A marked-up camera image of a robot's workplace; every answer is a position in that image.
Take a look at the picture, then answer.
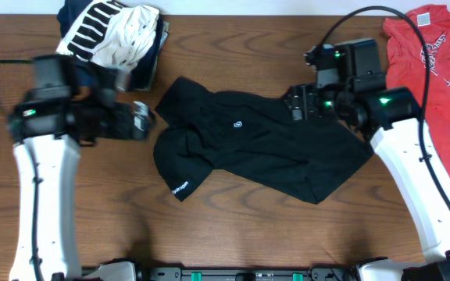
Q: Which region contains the black hydrogen t-shirt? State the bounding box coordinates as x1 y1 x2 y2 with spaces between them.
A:
154 77 373 204

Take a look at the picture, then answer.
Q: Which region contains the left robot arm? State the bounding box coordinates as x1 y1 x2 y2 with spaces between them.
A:
9 98 154 280

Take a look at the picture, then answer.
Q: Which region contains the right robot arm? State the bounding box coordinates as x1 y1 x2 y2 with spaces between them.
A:
282 84 450 280

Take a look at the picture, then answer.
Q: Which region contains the navy folded garment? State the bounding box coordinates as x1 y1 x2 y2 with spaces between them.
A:
56 0 164 91

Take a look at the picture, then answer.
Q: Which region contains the red printed t-shirt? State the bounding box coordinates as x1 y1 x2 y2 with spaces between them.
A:
383 4 450 175

